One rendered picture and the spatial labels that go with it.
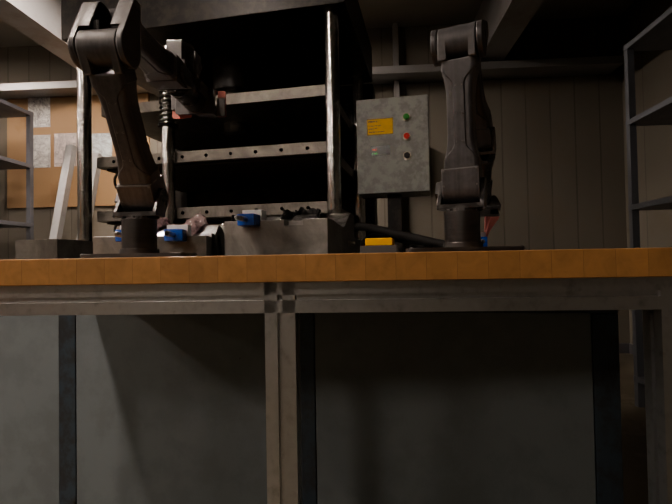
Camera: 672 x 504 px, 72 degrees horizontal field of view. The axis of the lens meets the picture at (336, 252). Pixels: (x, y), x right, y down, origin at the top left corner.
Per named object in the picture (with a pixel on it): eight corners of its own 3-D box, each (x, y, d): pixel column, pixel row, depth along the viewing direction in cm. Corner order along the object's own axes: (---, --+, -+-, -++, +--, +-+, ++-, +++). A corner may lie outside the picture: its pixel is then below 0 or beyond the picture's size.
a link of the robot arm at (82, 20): (154, 67, 105) (67, -14, 75) (193, 65, 104) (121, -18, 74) (154, 121, 105) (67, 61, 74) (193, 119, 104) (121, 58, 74)
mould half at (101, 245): (206, 258, 111) (206, 212, 111) (92, 260, 108) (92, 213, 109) (233, 259, 161) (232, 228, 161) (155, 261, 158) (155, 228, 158)
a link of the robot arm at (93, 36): (138, 206, 94) (90, 28, 79) (170, 205, 94) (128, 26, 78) (124, 219, 89) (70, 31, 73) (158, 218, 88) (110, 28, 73)
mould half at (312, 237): (328, 256, 108) (327, 198, 109) (224, 258, 114) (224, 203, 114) (360, 257, 157) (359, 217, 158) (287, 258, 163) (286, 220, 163)
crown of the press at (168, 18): (346, 92, 181) (344, -62, 182) (61, 119, 207) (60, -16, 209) (373, 145, 263) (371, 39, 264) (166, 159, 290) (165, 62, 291)
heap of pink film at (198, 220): (201, 236, 122) (200, 207, 122) (131, 237, 121) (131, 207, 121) (217, 241, 148) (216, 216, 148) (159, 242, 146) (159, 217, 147)
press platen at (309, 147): (328, 152, 192) (328, 140, 192) (96, 168, 215) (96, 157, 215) (356, 182, 265) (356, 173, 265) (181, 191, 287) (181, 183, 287)
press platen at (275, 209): (329, 212, 192) (329, 200, 192) (96, 222, 214) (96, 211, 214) (357, 225, 264) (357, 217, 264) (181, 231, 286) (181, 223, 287)
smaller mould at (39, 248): (57, 262, 139) (57, 238, 139) (15, 262, 142) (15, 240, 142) (103, 261, 158) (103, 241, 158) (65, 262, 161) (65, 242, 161)
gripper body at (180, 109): (178, 92, 120) (165, 80, 112) (216, 90, 119) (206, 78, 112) (178, 116, 120) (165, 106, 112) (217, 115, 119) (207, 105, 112)
